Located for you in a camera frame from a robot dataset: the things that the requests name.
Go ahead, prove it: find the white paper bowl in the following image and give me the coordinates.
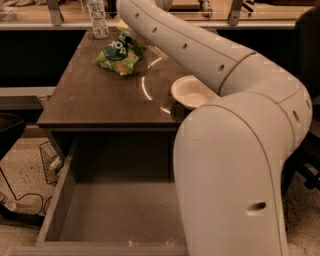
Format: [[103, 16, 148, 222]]
[[171, 75, 219, 110]]

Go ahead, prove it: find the black office chair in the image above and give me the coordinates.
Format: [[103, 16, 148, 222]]
[[281, 4, 320, 198]]

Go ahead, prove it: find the grey wooden cabinet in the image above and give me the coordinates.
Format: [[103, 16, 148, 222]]
[[37, 28, 191, 168]]

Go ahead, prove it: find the green rice chip bag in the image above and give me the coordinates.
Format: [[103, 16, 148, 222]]
[[97, 32, 146, 76]]

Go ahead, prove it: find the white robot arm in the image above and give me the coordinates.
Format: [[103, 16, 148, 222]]
[[117, 0, 312, 256]]

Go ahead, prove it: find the black wire basket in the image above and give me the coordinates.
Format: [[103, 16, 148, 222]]
[[39, 141, 63, 186]]

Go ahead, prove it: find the clear plastic water bottle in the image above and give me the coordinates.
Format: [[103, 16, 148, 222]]
[[87, 0, 109, 39]]

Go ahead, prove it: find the black floor cable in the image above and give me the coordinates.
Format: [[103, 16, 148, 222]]
[[0, 166, 54, 217]]

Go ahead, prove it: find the black bin at left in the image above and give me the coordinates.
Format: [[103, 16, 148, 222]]
[[0, 113, 26, 160]]

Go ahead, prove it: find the open grey top drawer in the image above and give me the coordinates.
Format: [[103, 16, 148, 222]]
[[10, 134, 189, 256]]

